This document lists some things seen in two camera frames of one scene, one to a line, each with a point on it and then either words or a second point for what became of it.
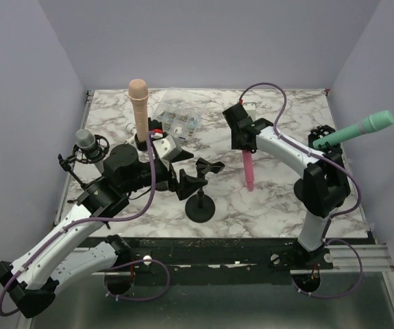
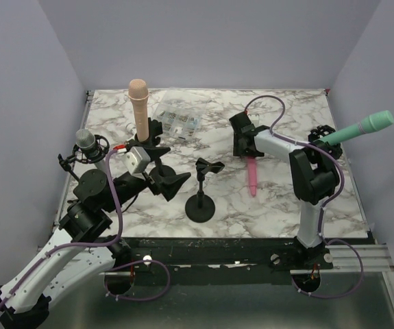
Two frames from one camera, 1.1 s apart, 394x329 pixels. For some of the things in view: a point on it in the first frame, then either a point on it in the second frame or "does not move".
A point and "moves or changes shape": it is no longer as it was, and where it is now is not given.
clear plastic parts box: (180, 111) does not move
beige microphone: (138, 92) does not move
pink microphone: (248, 168) moves or changes shape
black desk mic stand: (201, 208) does not move
